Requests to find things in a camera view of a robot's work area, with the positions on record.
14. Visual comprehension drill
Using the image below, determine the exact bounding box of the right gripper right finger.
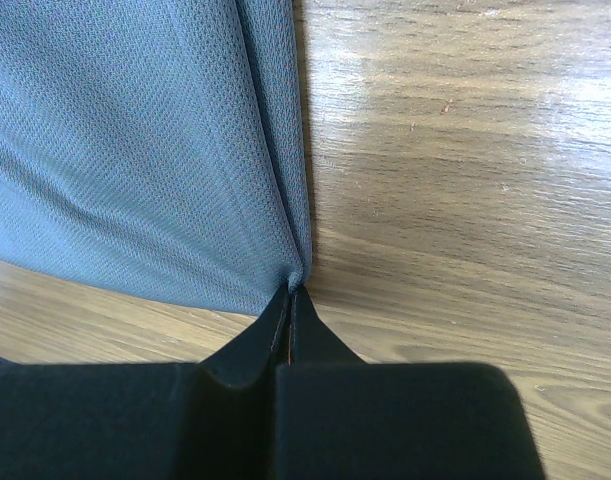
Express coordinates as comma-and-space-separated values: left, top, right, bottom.
274, 289, 545, 479

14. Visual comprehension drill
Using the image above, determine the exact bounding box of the grey t shirt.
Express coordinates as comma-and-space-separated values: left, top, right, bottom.
0, 1, 312, 315

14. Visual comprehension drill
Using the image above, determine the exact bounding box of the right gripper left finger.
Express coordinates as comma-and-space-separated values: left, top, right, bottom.
0, 288, 290, 479

